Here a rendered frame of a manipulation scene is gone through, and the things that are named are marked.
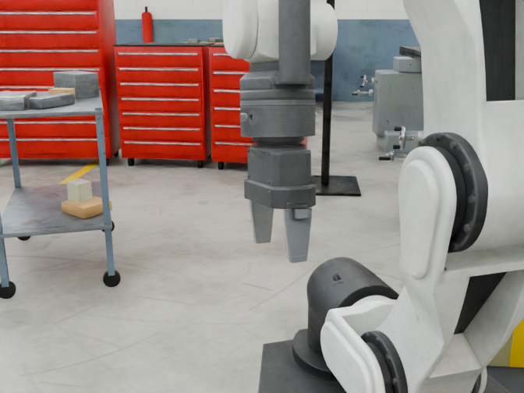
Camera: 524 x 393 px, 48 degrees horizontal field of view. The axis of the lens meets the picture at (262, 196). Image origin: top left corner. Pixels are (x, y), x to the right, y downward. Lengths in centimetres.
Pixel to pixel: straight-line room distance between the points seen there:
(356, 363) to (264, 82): 46
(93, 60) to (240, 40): 442
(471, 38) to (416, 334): 40
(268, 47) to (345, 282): 55
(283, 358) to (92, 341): 137
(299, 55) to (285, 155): 11
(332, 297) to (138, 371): 128
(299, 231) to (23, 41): 467
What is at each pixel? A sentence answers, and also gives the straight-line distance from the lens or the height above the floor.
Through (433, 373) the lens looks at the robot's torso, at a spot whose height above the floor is 74.
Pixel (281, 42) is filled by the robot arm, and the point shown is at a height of 118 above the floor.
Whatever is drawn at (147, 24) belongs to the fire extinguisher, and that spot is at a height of 112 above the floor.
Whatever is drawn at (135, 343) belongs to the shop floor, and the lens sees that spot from 242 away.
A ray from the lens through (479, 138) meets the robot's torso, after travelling 69.
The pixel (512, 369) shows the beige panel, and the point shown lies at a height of 3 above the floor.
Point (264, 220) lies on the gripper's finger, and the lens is 77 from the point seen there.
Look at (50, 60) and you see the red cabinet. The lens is 517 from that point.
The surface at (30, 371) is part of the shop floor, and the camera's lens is 236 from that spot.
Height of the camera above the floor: 121
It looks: 17 degrees down
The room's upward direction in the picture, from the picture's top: straight up
